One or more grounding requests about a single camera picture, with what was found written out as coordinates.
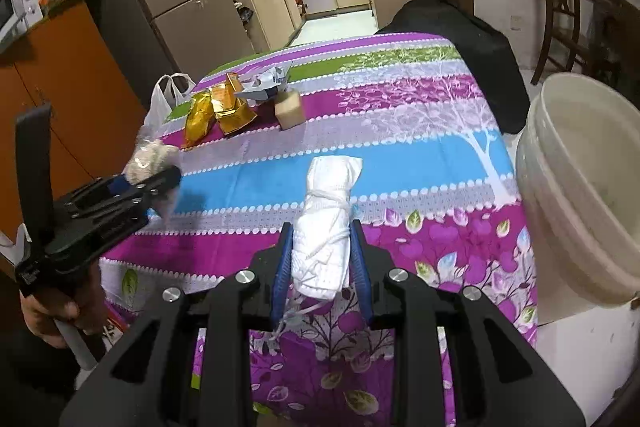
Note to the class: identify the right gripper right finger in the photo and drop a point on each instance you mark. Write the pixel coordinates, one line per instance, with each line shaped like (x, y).
(460, 341)

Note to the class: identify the gold foil wrapper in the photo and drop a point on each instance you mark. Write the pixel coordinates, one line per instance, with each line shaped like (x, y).
(231, 112)

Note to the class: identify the white blue wet-wipes packet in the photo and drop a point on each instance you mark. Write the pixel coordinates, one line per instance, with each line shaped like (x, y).
(264, 84)

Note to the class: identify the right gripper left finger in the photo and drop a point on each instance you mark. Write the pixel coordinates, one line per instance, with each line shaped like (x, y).
(186, 360)

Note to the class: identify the dark wooden chair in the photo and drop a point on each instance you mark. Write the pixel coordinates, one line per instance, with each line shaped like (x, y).
(562, 24)

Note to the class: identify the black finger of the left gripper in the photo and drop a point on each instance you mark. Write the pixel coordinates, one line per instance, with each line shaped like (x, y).
(106, 222)

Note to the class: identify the yellow foil snack bag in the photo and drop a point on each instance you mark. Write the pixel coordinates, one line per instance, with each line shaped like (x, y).
(200, 118)

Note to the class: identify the dark wooden dining table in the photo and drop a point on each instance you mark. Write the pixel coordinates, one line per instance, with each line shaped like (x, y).
(614, 44)

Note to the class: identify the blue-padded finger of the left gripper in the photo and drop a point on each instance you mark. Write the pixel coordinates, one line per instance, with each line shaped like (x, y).
(104, 193)

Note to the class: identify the person's left hand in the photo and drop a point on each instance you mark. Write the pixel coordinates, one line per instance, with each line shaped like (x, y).
(85, 309)

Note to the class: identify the orange wooden cabinet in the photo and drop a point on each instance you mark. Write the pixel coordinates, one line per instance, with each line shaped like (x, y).
(63, 61)

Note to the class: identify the white plastic bucket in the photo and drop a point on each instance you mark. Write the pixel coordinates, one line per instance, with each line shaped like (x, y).
(577, 165)

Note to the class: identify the clear bag of crumbs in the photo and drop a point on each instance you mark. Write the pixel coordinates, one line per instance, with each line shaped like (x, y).
(151, 157)

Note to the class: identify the white plastic bag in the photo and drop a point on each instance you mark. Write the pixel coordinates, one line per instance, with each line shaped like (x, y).
(169, 92)

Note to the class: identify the beige orange sponge block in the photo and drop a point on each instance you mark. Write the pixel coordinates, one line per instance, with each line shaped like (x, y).
(288, 108)

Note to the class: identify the colourful striped tablecloth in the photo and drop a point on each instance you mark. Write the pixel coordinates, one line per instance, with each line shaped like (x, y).
(436, 190)

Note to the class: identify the white cloth bundle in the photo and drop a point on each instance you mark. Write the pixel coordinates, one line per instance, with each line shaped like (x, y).
(321, 236)

